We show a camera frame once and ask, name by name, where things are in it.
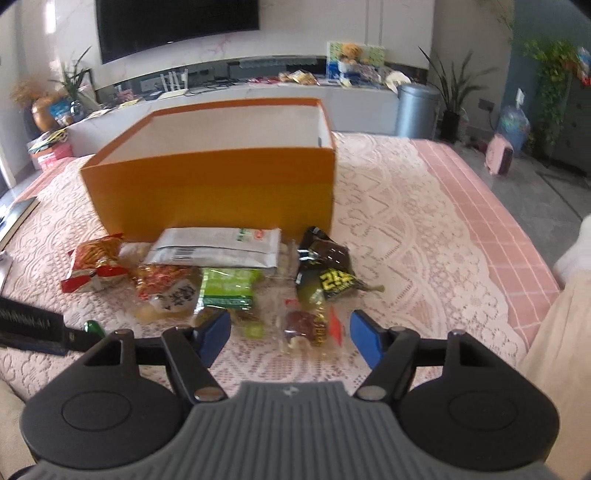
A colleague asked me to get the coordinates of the tall potted plant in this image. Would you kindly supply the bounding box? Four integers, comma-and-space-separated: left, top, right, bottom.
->
418, 45, 482, 143

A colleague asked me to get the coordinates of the blue water jug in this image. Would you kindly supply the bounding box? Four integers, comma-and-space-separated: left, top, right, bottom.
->
496, 104, 531, 154

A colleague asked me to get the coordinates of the grey television console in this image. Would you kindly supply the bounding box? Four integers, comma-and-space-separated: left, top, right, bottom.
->
65, 82, 403, 158

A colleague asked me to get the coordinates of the person's white sock foot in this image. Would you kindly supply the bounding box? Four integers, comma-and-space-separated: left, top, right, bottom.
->
553, 225, 591, 283

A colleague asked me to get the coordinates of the copper vase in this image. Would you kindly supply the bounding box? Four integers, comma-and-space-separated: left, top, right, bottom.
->
31, 90, 71, 133

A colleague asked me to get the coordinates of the green snack packet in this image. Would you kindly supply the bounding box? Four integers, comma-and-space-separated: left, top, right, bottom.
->
198, 268, 265, 311

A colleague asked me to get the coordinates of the grey cabinet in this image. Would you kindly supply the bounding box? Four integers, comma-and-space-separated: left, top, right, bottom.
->
553, 74, 591, 172

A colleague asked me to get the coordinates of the red and clear snack packet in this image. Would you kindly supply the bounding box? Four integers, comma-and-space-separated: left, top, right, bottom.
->
131, 264, 203, 320

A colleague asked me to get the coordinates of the green climbing plant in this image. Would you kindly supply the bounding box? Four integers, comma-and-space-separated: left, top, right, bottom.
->
523, 39, 580, 151

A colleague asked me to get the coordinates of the clear packet of red dates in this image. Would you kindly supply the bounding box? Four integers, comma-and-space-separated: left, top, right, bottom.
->
281, 299, 346, 354

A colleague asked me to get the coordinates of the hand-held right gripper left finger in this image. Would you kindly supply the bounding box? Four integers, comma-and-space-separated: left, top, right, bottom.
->
79, 308, 232, 403

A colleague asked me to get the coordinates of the grey trash can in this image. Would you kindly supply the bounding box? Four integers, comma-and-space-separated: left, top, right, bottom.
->
394, 83, 442, 140

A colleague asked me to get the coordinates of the black and yellow snack packet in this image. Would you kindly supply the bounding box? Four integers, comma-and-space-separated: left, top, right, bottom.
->
294, 226, 385, 304

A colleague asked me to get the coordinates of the pink storage box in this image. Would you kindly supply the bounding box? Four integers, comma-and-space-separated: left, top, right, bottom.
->
30, 141, 75, 173

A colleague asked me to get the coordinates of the pink stool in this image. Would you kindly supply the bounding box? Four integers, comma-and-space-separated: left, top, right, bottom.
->
484, 134, 515, 175

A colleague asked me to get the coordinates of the pink lace bedspread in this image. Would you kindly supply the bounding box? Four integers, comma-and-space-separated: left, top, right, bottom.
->
0, 131, 561, 402

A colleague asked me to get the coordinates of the black television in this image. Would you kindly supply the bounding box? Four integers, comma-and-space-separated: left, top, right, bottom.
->
95, 0, 260, 65

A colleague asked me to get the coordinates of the plush toy gift box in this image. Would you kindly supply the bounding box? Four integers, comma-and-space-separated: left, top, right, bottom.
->
326, 41, 387, 87

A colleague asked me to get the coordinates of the white router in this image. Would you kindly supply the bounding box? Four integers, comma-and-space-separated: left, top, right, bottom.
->
158, 68, 191, 99

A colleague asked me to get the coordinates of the orange cardboard box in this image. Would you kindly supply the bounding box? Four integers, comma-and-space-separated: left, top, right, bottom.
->
79, 98, 337, 243

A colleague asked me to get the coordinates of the white snack packet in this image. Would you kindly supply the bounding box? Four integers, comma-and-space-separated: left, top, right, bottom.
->
147, 227, 282, 270

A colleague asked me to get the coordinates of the dark book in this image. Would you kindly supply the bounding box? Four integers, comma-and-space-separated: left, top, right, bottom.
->
0, 197, 41, 246

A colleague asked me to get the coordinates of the small potted plant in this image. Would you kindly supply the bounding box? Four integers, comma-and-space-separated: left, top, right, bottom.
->
50, 46, 94, 118

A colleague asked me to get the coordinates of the person's beige leg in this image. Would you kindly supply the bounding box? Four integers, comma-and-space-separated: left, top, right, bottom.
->
519, 268, 591, 467

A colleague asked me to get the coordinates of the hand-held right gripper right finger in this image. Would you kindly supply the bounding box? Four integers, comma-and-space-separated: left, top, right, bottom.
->
349, 309, 506, 403

